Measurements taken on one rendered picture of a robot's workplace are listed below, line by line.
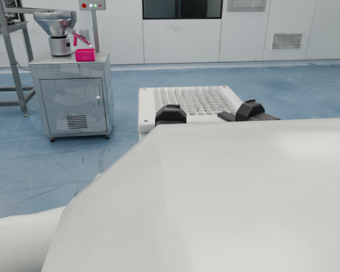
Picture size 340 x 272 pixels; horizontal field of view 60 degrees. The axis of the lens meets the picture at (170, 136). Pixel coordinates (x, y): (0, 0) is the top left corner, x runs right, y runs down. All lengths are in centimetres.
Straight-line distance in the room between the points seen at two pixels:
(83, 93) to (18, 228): 243
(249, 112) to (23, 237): 39
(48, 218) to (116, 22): 515
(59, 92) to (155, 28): 302
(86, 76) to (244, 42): 372
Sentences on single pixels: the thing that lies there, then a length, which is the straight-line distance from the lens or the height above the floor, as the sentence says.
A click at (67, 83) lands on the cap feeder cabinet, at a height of 58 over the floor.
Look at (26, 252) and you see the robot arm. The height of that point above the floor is 108.
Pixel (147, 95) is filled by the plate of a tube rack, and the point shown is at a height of 107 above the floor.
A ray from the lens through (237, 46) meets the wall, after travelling 577.
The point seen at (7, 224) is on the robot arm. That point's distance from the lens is 35.
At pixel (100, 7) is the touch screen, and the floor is 116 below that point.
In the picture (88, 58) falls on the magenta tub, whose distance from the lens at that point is 266.
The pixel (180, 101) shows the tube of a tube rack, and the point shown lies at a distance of 66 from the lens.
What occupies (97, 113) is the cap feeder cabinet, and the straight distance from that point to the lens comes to 278.
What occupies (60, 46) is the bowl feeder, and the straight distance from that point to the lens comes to 291.
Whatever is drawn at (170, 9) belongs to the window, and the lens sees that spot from 543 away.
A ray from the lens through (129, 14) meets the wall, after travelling 540.
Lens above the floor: 131
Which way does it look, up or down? 27 degrees down
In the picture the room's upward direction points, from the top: straight up
